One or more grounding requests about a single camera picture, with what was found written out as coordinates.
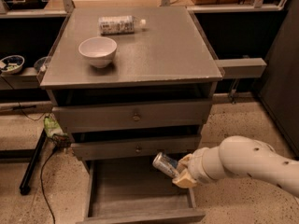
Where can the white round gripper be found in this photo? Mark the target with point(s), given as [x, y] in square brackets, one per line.
[196, 164]

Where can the grey open bottom drawer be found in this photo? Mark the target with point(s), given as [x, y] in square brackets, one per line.
[132, 191]

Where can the grey side shelf beam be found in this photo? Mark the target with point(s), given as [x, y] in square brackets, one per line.
[241, 68]

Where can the silver blue redbull can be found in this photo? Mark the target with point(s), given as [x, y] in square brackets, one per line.
[166, 165]

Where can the grey top drawer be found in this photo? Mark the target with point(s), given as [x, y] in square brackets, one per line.
[112, 117]

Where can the white ceramic bowl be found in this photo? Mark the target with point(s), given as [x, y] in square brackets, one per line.
[98, 51]

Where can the clear plastic cup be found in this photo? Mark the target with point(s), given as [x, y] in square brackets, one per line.
[42, 64]

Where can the blue patterned small bowl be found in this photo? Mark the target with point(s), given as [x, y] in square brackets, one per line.
[12, 64]

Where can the clear labelled plastic bottle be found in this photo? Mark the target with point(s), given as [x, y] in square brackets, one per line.
[118, 25]

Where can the green snack bag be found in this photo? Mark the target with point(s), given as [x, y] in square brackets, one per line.
[55, 133]

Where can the grey wooden drawer cabinet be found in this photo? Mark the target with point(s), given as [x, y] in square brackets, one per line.
[167, 61]

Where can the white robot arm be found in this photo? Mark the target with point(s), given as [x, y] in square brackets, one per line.
[239, 156]

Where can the grey left side shelf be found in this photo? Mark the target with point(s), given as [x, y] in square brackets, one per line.
[25, 79]

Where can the grey middle drawer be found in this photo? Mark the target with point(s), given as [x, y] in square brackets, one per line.
[102, 150]

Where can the black metal table leg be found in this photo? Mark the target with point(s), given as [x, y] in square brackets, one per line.
[24, 186]

